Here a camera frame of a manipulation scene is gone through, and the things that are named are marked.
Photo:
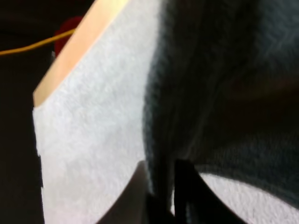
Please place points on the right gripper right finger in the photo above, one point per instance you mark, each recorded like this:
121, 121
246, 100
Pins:
198, 200

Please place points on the dark grey-green towel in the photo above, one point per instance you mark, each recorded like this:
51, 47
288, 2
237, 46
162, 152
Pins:
222, 93

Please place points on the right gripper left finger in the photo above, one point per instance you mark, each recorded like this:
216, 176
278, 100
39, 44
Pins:
133, 198

